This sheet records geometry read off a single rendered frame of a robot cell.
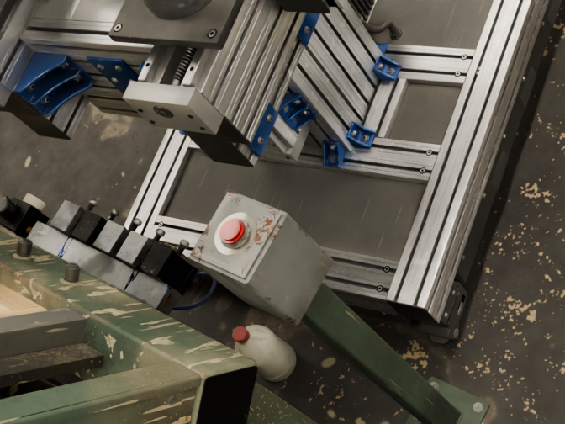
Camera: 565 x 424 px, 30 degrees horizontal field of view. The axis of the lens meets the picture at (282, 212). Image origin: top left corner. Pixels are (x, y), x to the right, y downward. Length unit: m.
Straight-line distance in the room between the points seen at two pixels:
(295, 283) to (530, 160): 1.06
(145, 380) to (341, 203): 1.03
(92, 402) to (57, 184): 1.89
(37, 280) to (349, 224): 0.83
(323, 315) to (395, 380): 0.32
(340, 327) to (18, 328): 0.53
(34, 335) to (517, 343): 1.12
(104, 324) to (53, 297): 0.12
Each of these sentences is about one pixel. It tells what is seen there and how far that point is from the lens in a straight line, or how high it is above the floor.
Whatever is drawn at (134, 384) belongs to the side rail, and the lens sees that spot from 1.42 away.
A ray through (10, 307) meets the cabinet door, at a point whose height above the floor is 0.93.
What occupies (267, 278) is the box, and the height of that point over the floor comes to 0.89.
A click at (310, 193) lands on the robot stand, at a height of 0.21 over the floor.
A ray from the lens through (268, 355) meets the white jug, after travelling 2.39.
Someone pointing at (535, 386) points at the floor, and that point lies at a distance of 2.28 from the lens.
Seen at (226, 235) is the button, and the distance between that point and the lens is 1.51.
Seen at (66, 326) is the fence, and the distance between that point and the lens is 1.63.
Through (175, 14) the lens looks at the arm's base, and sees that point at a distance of 1.65.
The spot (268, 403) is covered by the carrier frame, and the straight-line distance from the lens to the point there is 1.64.
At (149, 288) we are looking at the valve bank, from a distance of 1.82.
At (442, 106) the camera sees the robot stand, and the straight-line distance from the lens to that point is 2.40.
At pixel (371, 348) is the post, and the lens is 1.88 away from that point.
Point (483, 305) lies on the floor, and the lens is 2.37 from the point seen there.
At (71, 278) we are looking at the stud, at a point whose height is 0.86.
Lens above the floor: 2.10
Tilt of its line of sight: 51 degrees down
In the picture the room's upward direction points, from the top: 45 degrees counter-clockwise
